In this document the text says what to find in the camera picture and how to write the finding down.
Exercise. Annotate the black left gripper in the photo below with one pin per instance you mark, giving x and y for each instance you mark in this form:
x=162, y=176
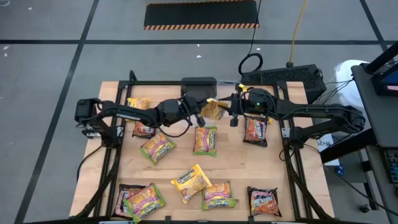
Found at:
x=190, y=104

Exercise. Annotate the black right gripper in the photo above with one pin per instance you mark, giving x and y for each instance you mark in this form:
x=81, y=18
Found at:
x=245, y=102

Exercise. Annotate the green Maruchan lime shrimp packet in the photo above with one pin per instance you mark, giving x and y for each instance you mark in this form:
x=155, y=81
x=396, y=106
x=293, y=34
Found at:
x=157, y=147
x=205, y=141
x=218, y=195
x=144, y=202

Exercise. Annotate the black Maruchan fire noodle packet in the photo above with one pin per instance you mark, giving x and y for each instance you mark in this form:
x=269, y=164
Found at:
x=121, y=196
x=255, y=130
x=143, y=130
x=263, y=201

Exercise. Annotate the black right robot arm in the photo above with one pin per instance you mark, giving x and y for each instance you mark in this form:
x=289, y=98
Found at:
x=326, y=112

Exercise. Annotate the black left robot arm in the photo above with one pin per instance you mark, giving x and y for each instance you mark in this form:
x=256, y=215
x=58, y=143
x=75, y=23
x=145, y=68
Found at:
x=130, y=112

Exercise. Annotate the dark tinted plastic bin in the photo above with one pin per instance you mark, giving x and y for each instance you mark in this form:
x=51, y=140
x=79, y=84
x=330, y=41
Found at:
x=199, y=87

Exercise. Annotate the black hazard-striped floor mat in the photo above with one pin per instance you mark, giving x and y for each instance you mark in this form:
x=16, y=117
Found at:
x=199, y=14

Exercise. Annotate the white paper sheet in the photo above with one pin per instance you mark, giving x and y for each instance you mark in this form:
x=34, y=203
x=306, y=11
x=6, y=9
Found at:
x=326, y=144

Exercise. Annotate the black table clamp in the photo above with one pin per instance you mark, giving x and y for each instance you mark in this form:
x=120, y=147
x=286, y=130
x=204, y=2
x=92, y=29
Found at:
x=168, y=219
x=251, y=219

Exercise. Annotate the white plastic bag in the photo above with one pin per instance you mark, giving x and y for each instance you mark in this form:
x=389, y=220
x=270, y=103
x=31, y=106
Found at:
x=348, y=84

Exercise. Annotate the black cart cross beam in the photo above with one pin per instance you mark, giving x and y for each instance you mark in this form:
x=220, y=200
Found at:
x=348, y=146

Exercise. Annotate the small blue box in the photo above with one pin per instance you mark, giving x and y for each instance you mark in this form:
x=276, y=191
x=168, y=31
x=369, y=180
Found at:
x=339, y=170

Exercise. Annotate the grey metal cart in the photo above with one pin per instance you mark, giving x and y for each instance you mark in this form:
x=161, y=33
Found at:
x=382, y=118

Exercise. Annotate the black monitor with lit screen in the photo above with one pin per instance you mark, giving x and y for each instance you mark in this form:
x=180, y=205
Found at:
x=388, y=82

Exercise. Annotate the black caster wheel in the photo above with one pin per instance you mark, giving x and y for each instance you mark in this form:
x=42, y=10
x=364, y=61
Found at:
x=365, y=208

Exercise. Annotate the black keypad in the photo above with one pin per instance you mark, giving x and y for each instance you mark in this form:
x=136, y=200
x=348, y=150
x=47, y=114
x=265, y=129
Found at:
x=392, y=166

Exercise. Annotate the black slanted monitor post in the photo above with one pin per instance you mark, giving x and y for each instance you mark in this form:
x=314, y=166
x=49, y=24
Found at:
x=382, y=57

